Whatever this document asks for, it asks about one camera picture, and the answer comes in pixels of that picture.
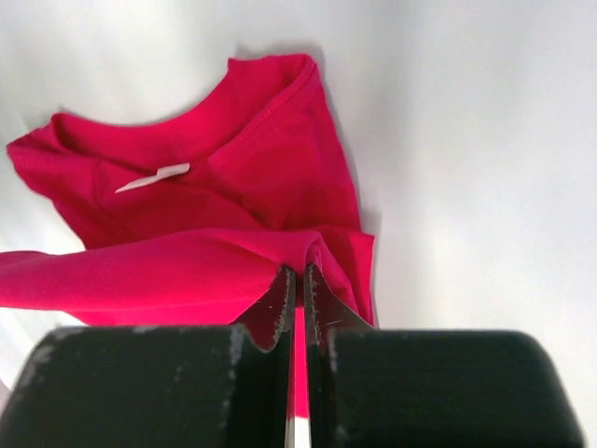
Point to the red t shirt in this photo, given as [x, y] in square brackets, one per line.
[188, 220]

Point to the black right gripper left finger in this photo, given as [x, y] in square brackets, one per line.
[162, 386]

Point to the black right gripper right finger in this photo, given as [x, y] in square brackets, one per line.
[427, 388]

